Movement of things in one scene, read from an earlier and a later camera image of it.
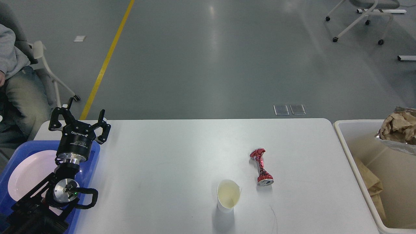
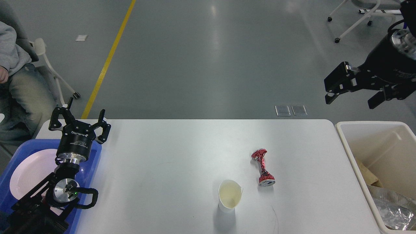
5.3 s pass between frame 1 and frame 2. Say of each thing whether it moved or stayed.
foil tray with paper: moved
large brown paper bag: stayed
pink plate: stayed
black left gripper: stayed
